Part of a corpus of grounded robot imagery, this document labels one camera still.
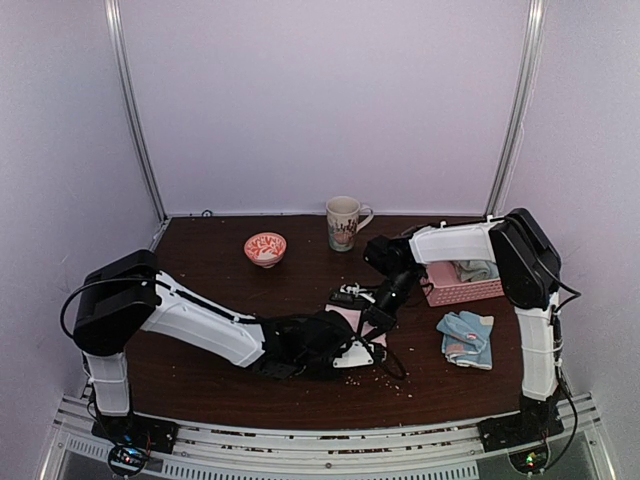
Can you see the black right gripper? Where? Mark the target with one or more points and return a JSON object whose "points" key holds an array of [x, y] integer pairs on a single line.
{"points": [[381, 320]]}

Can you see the large pink towel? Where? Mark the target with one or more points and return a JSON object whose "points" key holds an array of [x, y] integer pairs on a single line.
{"points": [[353, 318]]}

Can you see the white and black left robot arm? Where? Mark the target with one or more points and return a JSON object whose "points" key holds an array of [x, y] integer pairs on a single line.
{"points": [[133, 294]]}

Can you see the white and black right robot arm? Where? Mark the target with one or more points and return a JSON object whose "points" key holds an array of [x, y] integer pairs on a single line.
{"points": [[529, 270]]}

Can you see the pink perforated plastic basket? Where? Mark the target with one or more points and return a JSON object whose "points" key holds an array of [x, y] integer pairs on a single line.
{"points": [[442, 286]]}

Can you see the white mug with coral pattern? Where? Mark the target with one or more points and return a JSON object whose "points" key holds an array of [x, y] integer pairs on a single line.
{"points": [[346, 217]]}

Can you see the grey-green folded towel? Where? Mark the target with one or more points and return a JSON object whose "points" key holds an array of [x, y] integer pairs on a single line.
{"points": [[474, 270]]}

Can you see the red and white patterned bowl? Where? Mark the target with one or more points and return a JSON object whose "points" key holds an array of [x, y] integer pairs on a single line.
{"points": [[265, 249]]}

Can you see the blue patterned crumpled cloth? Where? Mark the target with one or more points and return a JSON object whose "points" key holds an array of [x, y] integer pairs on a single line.
{"points": [[466, 340]]}

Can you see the left round circuit board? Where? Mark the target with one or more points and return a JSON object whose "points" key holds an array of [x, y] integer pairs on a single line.
{"points": [[127, 460]]}

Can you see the round circuit board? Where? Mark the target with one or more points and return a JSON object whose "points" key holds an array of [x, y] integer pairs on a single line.
{"points": [[530, 461], [127, 460]]}

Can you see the right round circuit board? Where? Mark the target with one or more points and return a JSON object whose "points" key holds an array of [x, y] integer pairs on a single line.
{"points": [[530, 461]]}

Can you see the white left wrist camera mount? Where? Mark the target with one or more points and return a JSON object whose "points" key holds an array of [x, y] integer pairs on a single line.
{"points": [[356, 356]]}

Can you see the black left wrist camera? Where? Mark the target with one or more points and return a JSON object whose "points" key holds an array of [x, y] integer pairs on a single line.
{"points": [[377, 353]]}

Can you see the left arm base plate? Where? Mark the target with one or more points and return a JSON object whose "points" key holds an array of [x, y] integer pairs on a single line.
{"points": [[141, 432]]}

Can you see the aluminium front rail frame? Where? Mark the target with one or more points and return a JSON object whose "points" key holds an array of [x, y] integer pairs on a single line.
{"points": [[451, 450]]}

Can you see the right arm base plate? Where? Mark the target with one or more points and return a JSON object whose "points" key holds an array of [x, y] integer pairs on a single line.
{"points": [[516, 430]]}

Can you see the aluminium right corner post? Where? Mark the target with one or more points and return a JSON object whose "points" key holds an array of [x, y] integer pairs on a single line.
{"points": [[528, 67]]}

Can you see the aluminium corner post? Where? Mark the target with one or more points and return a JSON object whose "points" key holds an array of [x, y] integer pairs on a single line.
{"points": [[117, 37], [528, 67]]}

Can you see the aluminium left corner post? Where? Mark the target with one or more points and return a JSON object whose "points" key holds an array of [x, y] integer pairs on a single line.
{"points": [[117, 37]]}

